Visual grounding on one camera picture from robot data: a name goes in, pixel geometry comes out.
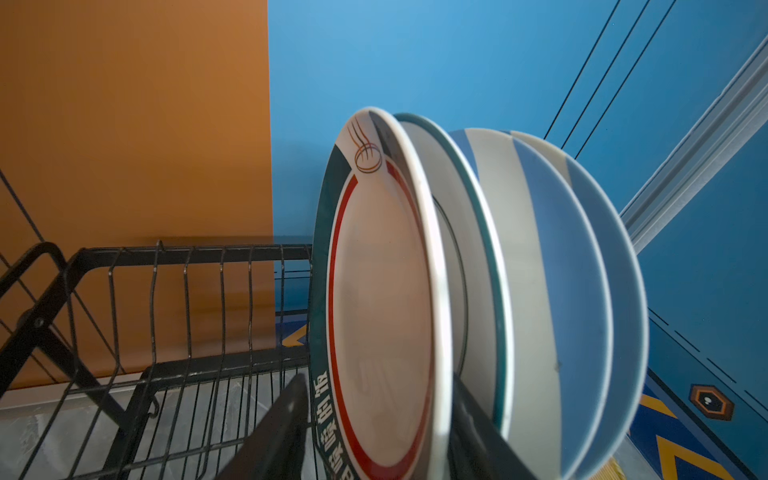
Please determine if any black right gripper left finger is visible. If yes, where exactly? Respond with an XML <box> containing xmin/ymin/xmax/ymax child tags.
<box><xmin>217</xmin><ymin>373</ymin><xmax>309</xmax><ymax>479</ymax></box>

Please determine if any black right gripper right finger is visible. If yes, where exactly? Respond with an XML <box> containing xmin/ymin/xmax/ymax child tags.
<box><xmin>447</xmin><ymin>374</ymin><xmax>535</xmax><ymax>479</ymax></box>

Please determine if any green cloud pattern plate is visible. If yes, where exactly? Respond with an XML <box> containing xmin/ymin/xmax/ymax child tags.
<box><xmin>396</xmin><ymin>113</ymin><xmax>514</xmax><ymax>438</ymax></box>

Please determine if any red green rimmed plate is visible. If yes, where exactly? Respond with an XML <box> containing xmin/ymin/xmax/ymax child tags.
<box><xmin>307</xmin><ymin>107</ymin><xmax>452</xmax><ymax>479</ymax></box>

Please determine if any blue striped plate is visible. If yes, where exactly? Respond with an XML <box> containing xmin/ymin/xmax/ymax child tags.
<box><xmin>510</xmin><ymin>131</ymin><xmax>649</xmax><ymax>479</ymax></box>
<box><xmin>452</xmin><ymin>128</ymin><xmax>613</xmax><ymax>479</ymax></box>

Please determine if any black wire dish rack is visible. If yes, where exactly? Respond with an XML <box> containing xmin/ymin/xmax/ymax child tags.
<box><xmin>1</xmin><ymin>242</ymin><xmax>329</xmax><ymax>479</ymax></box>

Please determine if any aluminium corner post right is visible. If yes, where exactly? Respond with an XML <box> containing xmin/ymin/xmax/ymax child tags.
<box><xmin>620</xmin><ymin>39</ymin><xmax>767</xmax><ymax>253</ymax></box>

